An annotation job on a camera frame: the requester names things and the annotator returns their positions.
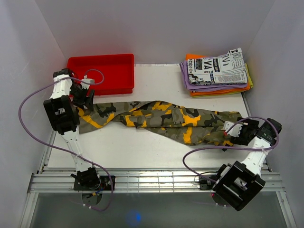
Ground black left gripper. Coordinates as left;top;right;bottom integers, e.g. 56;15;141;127
69;84;95;111

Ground camouflage yellow green trousers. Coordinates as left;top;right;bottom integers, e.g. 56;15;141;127
78;101;242;146

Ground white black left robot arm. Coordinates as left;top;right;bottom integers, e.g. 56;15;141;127
43;68;101;190

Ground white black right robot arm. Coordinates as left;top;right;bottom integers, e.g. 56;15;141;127
212;118;282;211

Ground yellow-green folded trousers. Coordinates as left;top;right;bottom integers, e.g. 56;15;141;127
245;63;254;89

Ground newspaper print folded trousers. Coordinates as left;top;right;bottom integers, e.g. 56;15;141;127
187;48;248;86

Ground purple folded trousers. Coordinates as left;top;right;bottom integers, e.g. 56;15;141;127
180;60;249;92

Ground orange folded trousers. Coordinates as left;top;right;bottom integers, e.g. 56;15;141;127
186;54;250;97

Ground red plastic tray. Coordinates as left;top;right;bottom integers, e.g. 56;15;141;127
66;54;134;96

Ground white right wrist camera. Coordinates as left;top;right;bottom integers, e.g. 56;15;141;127
223;121;242;138

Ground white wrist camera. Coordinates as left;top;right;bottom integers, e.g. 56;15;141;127
223;121;242;138
81;75;95;86

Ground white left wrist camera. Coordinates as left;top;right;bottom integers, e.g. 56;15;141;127
81;75;95;86

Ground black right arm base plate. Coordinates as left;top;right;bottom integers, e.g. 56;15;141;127
199;173;218;190

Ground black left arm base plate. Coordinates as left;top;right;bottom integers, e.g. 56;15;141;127
73;175;116;191

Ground aluminium frame rail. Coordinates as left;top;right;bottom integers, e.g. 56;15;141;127
28;170;285;193

